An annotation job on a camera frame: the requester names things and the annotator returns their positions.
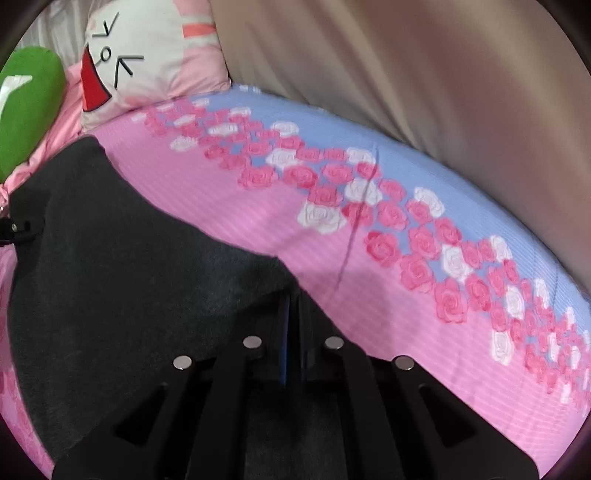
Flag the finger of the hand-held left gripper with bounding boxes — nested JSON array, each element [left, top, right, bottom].
[[0, 207, 34, 248]]

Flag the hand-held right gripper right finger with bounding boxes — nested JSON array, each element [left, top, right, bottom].
[[295, 291, 541, 480]]

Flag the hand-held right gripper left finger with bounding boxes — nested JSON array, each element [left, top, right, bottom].
[[52, 290, 293, 480]]

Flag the dark grey pants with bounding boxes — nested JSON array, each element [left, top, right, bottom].
[[7, 136, 370, 480]]

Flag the pink floral bed sheet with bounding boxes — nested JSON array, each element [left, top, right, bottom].
[[0, 83, 591, 480]]

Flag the green plush pillow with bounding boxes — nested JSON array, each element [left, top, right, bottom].
[[0, 46, 66, 184]]

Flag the white cloth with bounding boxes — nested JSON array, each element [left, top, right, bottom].
[[14, 4, 99, 66]]

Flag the white cartoon face pillow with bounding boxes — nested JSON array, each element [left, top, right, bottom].
[[81, 0, 232, 132]]

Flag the beige cloth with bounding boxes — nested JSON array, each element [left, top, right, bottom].
[[208, 0, 591, 319]]

